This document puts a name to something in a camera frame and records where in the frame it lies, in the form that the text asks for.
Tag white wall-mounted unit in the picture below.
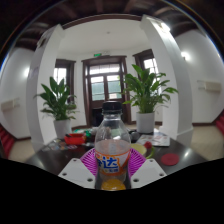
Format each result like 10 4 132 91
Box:
0 98 20 113
197 79 223 94

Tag yellow cup with red handle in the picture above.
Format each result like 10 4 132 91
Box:
130 141 155 160

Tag glowing wall lamp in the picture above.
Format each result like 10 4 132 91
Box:
180 50 193 63
22 66 32 78

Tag black chair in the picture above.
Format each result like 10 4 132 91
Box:
91 106 104 128

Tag red carpeted staircase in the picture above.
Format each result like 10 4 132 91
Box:
0 124 16 158
214 111 224 136

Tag pillar-mounted lamp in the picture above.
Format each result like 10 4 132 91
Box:
159 21 172 33

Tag dark-framed window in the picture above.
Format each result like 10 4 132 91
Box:
53 58 77 101
132 49 159 88

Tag dark wooden glazed door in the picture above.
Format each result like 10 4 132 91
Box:
81 55 132 127

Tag large plant in white pot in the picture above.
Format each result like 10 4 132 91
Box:
122 63 179 135

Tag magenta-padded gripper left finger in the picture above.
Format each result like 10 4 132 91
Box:
57 147 98 190

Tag printed magazine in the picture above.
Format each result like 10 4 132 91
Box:
136 132 171 148

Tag small plant in white pot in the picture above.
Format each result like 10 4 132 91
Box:
34 76 78 139

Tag red plastic box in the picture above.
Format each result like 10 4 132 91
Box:
64 133 87 146

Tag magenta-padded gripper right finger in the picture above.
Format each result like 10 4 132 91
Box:
128 147 168 190

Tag flat round red coaster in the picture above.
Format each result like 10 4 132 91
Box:
160 152 180 167

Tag black binoculars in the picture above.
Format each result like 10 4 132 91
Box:
128 129 142 144

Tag orange soda plastic bottle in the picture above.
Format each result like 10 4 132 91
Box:
94 100 132 192

